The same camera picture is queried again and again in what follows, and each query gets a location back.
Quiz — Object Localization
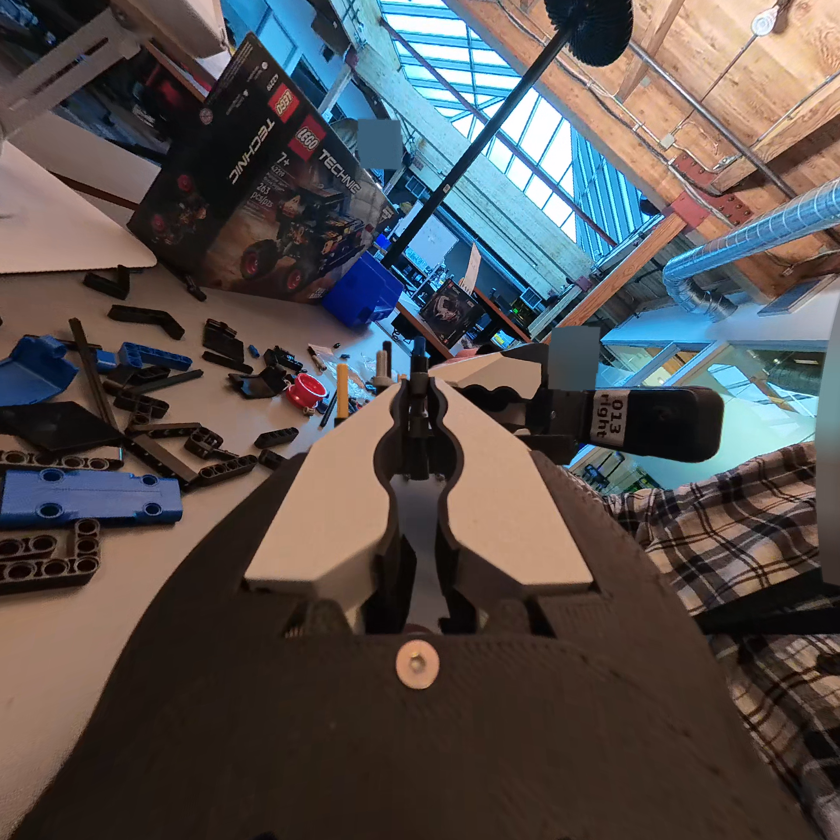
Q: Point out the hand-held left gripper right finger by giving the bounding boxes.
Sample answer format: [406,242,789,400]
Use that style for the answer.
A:
[430,379,595,634]

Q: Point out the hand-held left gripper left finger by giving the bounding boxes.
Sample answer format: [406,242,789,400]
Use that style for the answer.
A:
[243,381,417,634]

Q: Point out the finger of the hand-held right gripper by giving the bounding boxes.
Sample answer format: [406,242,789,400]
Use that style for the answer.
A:
[428,350,550,396]
[461,391,530,438]

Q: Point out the toy brick assembly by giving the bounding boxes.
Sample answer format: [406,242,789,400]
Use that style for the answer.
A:
[331,335,437,480]

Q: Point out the person's right forearm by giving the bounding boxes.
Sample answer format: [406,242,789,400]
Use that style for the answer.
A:
[604,441,821,621]

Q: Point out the grey desk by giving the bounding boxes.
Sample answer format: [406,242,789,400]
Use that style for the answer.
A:
[0,259,460,840]

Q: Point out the black building toy box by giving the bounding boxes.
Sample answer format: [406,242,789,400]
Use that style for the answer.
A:
[126,31,398,304]
[420,279,487,349]

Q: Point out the red toy wheel hub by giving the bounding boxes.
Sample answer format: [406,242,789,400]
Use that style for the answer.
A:
[285,373,328,409]

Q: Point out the black hinged toy panel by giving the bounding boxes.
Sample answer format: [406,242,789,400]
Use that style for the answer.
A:
[202,318,245,358]
[228,366,290,399]

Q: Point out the blue storage bin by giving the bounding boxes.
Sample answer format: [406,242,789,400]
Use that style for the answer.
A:
[320,252,404,330]

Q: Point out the heap of black blue beams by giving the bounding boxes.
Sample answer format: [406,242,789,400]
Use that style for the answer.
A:
[0,318,290,595]

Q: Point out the blue flat toy panel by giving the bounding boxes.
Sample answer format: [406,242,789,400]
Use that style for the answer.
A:
[0,467,185,531]

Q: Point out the black pole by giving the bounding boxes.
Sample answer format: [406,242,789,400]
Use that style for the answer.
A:
[381,0,635,266]

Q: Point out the black angled toy beam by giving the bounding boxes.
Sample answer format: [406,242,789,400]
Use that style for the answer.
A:
[107,305,186,341]
[83,266,131,301]

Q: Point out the blue curved toy panel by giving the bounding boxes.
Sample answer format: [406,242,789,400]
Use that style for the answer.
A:
[0,335,80,408]

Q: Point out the person's plaid shirt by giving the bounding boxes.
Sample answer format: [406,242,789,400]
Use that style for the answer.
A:
[709,630,840,840]

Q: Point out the white book stand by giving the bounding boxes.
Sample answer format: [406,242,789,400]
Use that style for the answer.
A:
[0,0,227,277]

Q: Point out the silver air duct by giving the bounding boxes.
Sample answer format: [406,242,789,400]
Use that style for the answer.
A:
[661,178,840,322]

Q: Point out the black shoulder strap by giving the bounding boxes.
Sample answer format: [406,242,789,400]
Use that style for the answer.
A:
[696,577,840,635]

